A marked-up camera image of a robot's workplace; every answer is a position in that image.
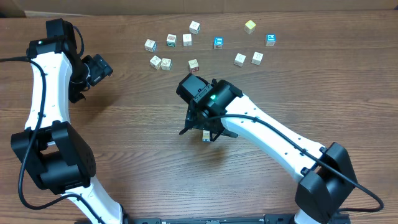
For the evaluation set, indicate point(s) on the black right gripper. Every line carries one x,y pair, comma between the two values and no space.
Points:
203,125

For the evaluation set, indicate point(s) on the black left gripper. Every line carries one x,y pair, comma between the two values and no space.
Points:
101,66

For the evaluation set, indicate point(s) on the red side L block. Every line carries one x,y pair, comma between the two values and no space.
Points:
206,136

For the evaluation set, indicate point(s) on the green side violin block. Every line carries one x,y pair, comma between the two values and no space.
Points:
239,59

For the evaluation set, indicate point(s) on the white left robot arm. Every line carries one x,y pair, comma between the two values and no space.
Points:
51,151

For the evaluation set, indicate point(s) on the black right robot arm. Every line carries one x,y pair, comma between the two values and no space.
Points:
325,175

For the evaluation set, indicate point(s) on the car picture wooden block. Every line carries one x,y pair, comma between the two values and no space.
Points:
150,45

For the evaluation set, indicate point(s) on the yellow side picture block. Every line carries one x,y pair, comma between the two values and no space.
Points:
155,62

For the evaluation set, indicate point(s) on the red letter E block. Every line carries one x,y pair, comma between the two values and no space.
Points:
193,65

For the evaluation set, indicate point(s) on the plain white wooden block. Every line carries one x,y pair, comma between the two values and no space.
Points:
166,64

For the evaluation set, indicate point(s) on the green letter B block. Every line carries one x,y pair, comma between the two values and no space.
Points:
171,40

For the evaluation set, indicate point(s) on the red side picture block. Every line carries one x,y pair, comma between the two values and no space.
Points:
257,58

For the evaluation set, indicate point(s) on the blue top picture block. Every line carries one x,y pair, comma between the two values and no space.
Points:
218,43

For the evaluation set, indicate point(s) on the ice cream picture block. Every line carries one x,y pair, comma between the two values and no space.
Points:
187,40

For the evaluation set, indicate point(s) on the far white wooden block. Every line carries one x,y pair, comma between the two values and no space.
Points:
194,27

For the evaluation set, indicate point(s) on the blue top far block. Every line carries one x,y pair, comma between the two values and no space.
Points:
270,40

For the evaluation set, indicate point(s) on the yellow top wooden block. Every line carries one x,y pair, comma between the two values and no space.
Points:
250,27

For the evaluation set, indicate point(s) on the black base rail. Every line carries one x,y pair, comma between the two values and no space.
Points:
217,220

